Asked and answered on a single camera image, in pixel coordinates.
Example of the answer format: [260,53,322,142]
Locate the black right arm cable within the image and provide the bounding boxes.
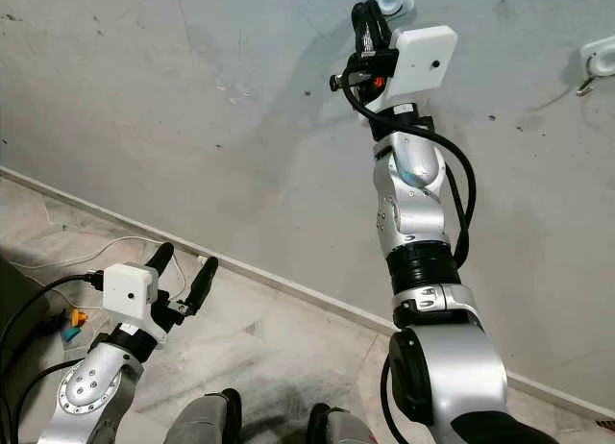
[379,353,410,444]
[341,74,478,270]

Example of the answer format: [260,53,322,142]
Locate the grey right robot leg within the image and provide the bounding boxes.
[306,402,378,444]

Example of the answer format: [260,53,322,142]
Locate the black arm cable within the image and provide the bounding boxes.
[341,74,478,270]
[14,358,95,444]
[379,353,410,444]
[0,269,107,444]

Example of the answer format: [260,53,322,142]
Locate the grey left robot leg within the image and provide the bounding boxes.
[165,387,244,444]

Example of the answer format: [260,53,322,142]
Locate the white floor cable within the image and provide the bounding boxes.
[14,234,214,320]

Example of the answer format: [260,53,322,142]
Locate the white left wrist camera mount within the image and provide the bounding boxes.
[101,260,166,349]

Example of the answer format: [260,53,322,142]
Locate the grey robot leg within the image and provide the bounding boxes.
[306,402,378,444]
[165,387,244,444]

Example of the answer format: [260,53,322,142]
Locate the dark green seat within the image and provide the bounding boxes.
[0,257,51,368]

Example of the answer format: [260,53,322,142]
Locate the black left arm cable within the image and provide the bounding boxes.
[0,269,107,444]
[14,358,95,444]

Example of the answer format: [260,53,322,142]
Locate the orange and teal clip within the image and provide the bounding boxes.
[58,308,89,345]

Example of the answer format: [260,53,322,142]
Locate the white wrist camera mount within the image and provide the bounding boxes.
[365,25,459,128]
[101,260,166,349]

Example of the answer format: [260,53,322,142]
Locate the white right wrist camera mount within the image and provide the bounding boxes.
[365,25,459,128]

